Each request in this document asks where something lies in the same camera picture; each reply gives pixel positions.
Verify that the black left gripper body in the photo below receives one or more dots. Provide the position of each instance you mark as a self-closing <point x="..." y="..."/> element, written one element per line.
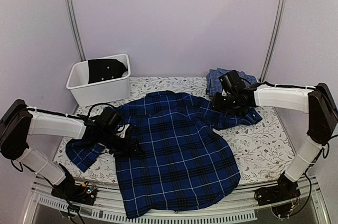
<point x="115" y="146"/>

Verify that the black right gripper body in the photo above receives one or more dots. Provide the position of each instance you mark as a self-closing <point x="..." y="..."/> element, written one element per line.
<point x="228" y="105"/>

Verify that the dark blue plaid shirt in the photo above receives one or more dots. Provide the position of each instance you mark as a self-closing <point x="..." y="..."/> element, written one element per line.
<point x="185" y="164"/>

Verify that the white plastic bin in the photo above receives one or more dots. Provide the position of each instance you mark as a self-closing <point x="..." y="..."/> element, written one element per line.
<point x="88" y="94"/>

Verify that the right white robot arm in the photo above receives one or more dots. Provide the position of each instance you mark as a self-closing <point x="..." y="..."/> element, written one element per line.
<point x="308" y="113"/>

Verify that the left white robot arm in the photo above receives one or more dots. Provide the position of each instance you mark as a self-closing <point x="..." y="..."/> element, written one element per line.
<point x="20" y="122"/>

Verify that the folded blue gingham shirt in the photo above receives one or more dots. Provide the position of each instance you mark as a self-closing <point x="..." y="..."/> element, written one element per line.
<point x="214" y="84"/>

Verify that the floral patterned table mat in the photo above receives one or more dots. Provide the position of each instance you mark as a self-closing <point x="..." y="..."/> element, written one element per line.
<point x="262" y="151"/>

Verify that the black shirt in bin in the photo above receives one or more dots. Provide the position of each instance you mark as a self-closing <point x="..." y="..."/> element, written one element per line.
<point x="105" y="69"/>

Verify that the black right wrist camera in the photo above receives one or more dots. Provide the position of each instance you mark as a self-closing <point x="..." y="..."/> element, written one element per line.
<point x="231" y="82"/>

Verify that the right aluminium frame post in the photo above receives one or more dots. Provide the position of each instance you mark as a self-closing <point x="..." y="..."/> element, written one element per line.
<point x="273" y="39"/>

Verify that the aluminium frame post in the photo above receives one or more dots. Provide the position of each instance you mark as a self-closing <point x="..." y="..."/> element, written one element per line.
<point x="75" y="30"/>
<point x="273" y="39"/>

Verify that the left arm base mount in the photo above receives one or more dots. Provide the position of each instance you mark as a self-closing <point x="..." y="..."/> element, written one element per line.
<point x="83" y="193"/>

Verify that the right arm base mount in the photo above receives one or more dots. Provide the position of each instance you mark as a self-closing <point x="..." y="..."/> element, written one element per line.
<point x="284" y="197"/>

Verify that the left aluminium frame post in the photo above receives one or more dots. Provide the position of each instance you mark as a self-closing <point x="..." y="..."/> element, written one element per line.
<point x="75" y="30"/>

